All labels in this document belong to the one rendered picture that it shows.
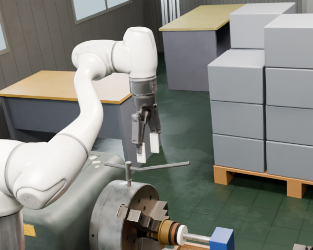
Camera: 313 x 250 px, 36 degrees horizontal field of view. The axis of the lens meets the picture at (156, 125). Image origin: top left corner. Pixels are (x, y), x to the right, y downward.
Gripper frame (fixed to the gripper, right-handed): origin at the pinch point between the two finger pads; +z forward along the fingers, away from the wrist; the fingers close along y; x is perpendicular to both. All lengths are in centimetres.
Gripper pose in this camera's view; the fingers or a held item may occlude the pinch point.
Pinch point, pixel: (148, 150)
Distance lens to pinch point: 162.3
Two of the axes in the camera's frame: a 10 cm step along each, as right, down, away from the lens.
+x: -8.8, -0.9, 4.6
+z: 0.7, 9.5, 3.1
